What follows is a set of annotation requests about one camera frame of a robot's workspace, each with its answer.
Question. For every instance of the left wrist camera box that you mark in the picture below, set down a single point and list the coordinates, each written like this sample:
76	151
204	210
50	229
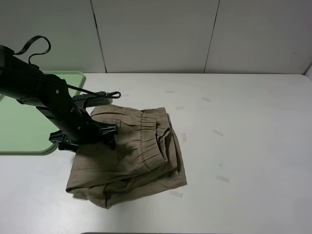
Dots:
88	100

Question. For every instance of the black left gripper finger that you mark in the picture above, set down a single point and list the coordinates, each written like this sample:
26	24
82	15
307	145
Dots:
66	144
109	129

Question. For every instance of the clear tape strip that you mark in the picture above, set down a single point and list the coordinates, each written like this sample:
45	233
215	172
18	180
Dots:
184	138
175	193
222	178
170	91
217	132

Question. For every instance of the khaki shorts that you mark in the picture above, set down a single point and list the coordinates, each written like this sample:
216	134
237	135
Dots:
147	158

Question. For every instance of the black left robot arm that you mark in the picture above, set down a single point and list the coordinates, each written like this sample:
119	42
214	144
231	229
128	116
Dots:
30	86

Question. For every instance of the green plastic tray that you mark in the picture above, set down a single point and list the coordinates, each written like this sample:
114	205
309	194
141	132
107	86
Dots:
24	130

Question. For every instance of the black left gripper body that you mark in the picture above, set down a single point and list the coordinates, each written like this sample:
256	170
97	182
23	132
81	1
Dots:
74	127

